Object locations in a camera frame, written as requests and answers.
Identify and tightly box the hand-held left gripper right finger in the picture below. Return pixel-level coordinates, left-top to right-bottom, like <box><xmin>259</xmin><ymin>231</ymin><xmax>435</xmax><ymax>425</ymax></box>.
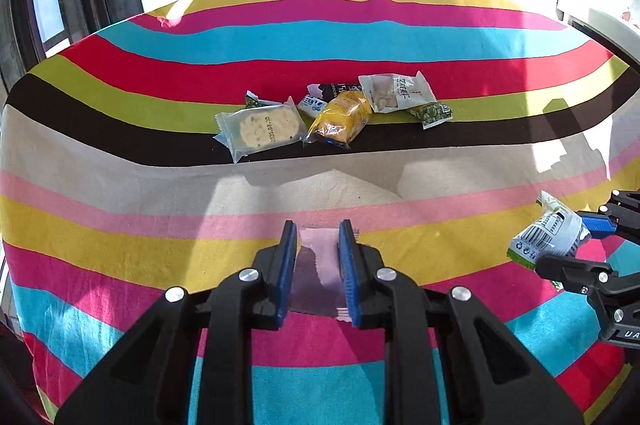
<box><xmin>338</xmin><ymin>220</ymin><xmax>583</xmax><ymax>425</ymax></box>

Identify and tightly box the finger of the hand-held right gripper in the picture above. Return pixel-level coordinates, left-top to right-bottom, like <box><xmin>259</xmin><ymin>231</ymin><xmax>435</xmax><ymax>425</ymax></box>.
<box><xmin>580</xmin><ymin>190</ymin><xmax>640</xmax><ymax>240</ymax></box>
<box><xmin>535</xmin><ymin>254</ymin><xmax>628</xmax><ymax>296</ymax></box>

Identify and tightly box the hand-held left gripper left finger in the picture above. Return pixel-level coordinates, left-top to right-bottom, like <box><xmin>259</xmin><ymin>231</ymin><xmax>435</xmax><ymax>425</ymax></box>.
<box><xmin>55</xmin><ymin>220</ymin><xmax>299</xmax><ymax>425</ymax></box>

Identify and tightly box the pink chocolate packet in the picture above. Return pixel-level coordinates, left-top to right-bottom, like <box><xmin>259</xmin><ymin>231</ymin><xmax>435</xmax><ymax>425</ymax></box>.
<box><xmin>319</xmin><ymin>83</ymin><xmax>362</xmax><ymax>102</ymax></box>
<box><xmin>289</xmin><ymin>226</ymin><xmax>362</xmax><ymax>322</ymax></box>

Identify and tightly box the white barcode snack packet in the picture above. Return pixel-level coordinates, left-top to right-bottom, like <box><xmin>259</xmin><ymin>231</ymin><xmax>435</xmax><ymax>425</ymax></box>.
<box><xmin>506</xmin><ymin>191</ymin><xmax>592</xmax><ymax>268</ymax></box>

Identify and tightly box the small blue white packet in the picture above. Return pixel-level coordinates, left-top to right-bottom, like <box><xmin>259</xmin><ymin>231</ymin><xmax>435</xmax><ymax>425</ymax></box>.
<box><xmin>297</xmin><ymin>84</ymin><xmax>328</xmax><ymax>118</ymax></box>

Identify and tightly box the green pea snack packet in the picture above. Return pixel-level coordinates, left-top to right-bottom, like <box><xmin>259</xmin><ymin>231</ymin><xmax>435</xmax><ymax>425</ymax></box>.
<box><xmin>244</xmin><ymin>91</ymin><xmax>283</xmax><ymax>112</ymax></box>
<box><xmin>406</xmin><ymin>101</ymin><xmax>454</xmax><ymax>130</ymax></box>

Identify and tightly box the clear round cracker packet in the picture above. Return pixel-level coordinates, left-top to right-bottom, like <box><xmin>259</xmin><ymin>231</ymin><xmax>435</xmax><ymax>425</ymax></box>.
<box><xmin>214</xmin><ymin>102</ymin><xmax>308</xmax><ymax>164</ymax></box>

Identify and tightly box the yellow bread roll packet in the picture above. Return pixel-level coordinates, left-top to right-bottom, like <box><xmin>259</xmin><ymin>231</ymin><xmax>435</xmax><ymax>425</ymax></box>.
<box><xmin>304</xmin><ymin>89</ymin><xmax>373</xmax><ymax>150</ymax></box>

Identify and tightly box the white nut packet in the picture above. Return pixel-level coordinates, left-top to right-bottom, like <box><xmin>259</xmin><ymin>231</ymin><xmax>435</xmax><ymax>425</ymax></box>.
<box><xmin>358</xmin><ymin>72</ymin><xmax>436</xmax><ymax>114</ymax></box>

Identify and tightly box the white furniture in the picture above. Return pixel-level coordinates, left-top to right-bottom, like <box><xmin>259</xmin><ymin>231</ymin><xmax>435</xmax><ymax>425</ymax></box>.
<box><xmin>555</xmin><ymin>0</ymin><xmax>640</xmax><ymax>70</ymax></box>

